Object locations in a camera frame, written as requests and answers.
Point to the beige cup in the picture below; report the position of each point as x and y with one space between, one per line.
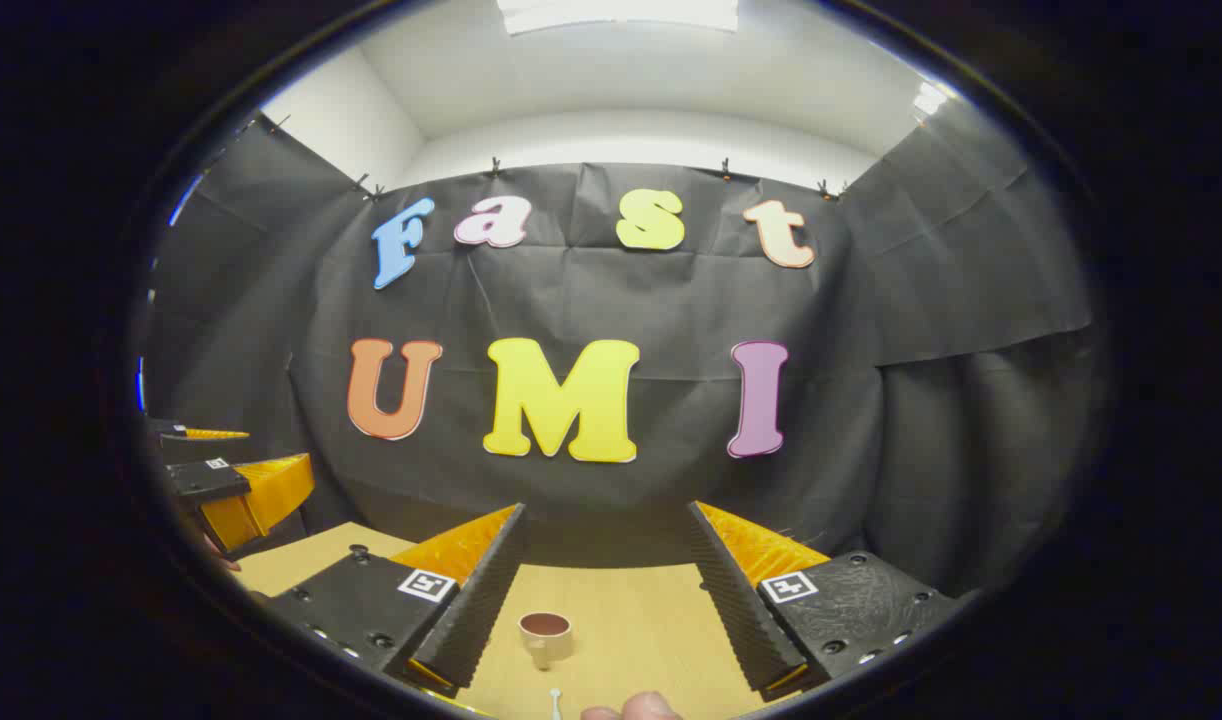
546 640

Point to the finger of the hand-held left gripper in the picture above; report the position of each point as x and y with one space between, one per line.
206 482
186 433

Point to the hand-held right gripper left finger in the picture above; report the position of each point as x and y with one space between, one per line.
476 610

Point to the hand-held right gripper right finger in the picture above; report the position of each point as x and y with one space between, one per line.
736 610

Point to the pale green toothbrush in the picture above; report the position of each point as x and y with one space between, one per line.
556 703

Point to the light wooden desktop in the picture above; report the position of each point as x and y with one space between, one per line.
631 620

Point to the ceiling light panel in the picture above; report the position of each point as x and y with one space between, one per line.
621 12
929 98

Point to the black backdrop cloth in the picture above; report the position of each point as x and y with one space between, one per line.
671 300

